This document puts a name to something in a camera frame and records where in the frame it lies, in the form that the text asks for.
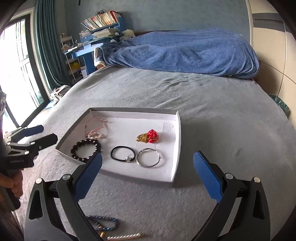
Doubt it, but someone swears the blue beaded bracelet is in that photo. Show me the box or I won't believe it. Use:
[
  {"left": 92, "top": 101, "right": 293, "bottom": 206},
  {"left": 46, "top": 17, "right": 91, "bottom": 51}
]
[{"left": 86, "top": 214, "right": 120, "bottom": 232}]

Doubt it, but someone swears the pearl circle hair clip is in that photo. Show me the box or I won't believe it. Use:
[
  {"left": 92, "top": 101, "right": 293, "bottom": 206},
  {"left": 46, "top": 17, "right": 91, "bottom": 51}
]
[{"left": 86, "top": 132, "right": 105, "bottom": 140}]

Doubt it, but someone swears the black elastic hair tie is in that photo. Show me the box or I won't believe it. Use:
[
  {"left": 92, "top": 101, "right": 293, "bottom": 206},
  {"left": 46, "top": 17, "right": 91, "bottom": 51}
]
[{"left": 110, "top": 145, "right": 137, "bottom": 163}]

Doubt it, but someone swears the pink string bracelet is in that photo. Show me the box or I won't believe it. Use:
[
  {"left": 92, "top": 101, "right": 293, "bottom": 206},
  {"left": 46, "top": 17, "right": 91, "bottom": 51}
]
[{"left": 84, "top": 117, "right": 110, "bottom": 140}]

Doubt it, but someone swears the pearl bar hair clip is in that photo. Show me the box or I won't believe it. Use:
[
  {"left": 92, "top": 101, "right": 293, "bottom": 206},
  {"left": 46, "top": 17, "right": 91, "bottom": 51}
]
[{"left": 107, "top": 233, "right": 144, "bottom": 241}]

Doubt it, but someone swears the red bead gold charm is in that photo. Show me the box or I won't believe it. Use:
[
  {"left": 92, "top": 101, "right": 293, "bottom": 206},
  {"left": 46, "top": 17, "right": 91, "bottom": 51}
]
[{"left": 136, "top": 130, "right": 159, "bottom": 143}]

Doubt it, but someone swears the left hand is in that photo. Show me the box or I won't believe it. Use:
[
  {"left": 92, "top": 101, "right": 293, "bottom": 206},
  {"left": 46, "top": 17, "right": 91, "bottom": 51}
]
[{"left": 0, "top": 169, "right": 23, "bottom": 198}]

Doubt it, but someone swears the window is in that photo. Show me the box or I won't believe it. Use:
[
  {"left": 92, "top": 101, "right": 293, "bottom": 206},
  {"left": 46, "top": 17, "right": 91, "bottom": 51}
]
[{"left": 1, "top": 14, "right": 50, "bottom": 133}]

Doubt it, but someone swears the grey bed blanket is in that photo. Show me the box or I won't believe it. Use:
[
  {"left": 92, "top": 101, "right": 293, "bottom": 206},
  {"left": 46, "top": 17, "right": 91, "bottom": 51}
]
[{"left": 14, "top": 66, "right": 296, "bottom": 241}]

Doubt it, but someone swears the grey cardboard tray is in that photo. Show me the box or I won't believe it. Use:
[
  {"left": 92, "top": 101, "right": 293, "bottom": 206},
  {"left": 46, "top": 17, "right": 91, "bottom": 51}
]
[{"left": 56, "top": 108, "right": 181, "bottom": 186}]

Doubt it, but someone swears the teal curtain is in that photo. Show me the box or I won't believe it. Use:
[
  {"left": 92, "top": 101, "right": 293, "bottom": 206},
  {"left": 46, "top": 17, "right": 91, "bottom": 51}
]
[{"left": 34, "top": 1, "right": 71, "bottom": 90}]

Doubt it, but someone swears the white shelf rack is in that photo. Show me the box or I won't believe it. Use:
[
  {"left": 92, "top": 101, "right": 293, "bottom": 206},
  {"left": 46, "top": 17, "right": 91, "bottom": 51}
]
[{"left": 60, "top": 33, "right": 87, "bottom": 85}]

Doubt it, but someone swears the blue desk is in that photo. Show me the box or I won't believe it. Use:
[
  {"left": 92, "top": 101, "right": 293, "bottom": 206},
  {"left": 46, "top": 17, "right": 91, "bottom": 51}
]
[{"left": 64, "top": 17, "right": 126, "bottom": 75}]

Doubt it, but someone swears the blue towel blanket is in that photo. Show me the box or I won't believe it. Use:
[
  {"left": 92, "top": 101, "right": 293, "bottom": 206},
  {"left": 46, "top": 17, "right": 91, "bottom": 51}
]
[{"left": 94, "top": 29, "right": 260, "bottom": 79}]

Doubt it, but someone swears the white plush toy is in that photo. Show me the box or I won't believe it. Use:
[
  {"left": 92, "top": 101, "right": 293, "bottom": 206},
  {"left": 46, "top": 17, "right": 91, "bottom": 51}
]
[{"left": 120, "top": 29, "right": 135, "bottom": 40}]

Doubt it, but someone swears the row of books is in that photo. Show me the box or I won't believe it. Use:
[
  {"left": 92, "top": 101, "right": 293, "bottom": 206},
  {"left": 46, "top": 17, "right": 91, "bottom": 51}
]
[{"left": 81, "top": 10, "right": 122, "bottom": 31}]

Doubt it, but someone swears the white wardrobe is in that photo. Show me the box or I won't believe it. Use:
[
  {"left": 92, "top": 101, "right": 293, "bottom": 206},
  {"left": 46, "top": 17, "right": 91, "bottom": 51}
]
[{"left": 246, "top": 1, "right": 295, "bottom": 126}]

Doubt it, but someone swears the black bead bracelet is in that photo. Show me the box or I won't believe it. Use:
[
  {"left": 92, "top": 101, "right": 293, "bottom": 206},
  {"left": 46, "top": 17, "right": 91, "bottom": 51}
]
[{"left": 70, "top": 138, "right": 102, "bottom": 163}]

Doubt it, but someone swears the silver ring hoop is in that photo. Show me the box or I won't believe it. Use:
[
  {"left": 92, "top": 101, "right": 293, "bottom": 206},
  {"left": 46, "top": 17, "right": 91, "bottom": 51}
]
[{"left": 136, "top": 148, "right": 161, "bottom": 168}]

